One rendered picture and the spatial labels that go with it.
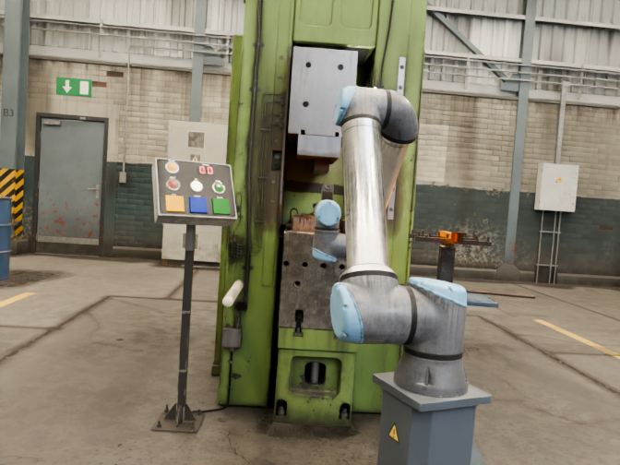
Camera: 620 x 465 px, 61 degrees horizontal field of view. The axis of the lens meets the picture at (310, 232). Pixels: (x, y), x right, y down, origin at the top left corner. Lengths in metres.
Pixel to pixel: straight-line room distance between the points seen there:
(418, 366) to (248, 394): 1.54
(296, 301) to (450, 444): 1.23
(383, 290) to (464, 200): 7.64
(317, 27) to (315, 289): 1.27
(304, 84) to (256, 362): 1.37
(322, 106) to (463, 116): 6.60
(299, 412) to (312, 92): 1.49
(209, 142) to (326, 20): 5.21
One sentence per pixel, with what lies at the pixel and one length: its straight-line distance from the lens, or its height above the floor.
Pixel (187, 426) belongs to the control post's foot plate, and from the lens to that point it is 2.58.
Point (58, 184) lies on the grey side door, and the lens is 8.98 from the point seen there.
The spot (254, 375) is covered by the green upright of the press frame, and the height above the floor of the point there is 0.16.
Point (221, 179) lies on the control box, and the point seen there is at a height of 1.13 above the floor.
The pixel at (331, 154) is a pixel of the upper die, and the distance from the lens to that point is 2.49.
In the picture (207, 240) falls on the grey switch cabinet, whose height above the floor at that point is 0.41.
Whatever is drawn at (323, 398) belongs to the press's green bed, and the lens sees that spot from 2.59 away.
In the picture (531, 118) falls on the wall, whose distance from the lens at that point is 9.45.
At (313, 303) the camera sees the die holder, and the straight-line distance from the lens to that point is 2.46.
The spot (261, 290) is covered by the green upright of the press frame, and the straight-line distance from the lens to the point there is 2.65.
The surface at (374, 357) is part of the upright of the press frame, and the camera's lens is 2.75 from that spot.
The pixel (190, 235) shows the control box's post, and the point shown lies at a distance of 2.42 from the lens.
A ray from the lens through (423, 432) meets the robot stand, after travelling 1.38.
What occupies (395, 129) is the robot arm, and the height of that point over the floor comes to 1.28.
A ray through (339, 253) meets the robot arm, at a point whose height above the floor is 0.88.
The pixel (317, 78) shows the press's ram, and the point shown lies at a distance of 2.54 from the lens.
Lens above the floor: 1.05
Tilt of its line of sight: 3 degrees down
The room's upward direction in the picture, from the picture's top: 4 degrees clockwise
